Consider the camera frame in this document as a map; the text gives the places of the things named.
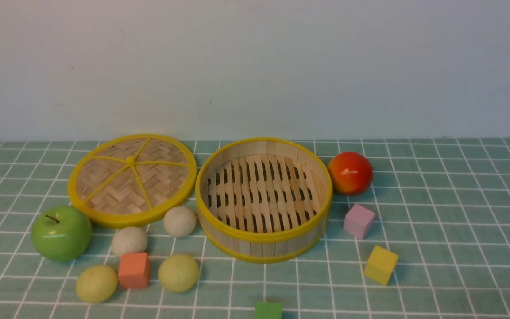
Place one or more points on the yellow cube block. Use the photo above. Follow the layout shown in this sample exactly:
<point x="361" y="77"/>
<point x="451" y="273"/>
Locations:
<point x="380" y="265"/>

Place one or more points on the green checkered tablecloth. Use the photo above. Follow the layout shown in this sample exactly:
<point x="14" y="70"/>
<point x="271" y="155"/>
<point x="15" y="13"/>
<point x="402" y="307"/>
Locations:
<point x="441" y="205"/>

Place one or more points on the yellow rimmed bamboo steamer tray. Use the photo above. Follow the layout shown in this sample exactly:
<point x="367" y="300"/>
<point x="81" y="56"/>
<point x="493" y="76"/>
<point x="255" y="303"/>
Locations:
<point x="264" y="200"/>

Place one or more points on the yellow rimmed bamboo steamer lid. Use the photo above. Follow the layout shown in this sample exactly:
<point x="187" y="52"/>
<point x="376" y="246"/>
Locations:
<point x="132" y="180"/>

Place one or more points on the white bun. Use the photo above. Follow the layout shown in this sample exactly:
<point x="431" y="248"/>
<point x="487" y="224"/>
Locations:
<point x="129" y="240"/>
<point x="179" y="221"/>

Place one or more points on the green cube block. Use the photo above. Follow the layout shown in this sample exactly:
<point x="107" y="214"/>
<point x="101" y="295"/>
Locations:
<point x="268" y="310"/>

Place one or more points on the pink cube block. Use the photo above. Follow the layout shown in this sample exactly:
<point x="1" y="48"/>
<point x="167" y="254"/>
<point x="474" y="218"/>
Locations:
<point x="358" y="221"/>

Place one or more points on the yellow bun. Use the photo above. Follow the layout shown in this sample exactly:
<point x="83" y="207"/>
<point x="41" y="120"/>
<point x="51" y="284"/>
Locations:
<point x="96" y="284"/>
<point x="179" y="273"/>

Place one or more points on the orange cube block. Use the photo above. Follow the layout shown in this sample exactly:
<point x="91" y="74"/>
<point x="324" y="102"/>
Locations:
<point x="134" y="270"/>

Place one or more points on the green apple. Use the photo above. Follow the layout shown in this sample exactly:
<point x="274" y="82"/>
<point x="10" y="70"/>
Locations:
<point x="61" y="233"/>

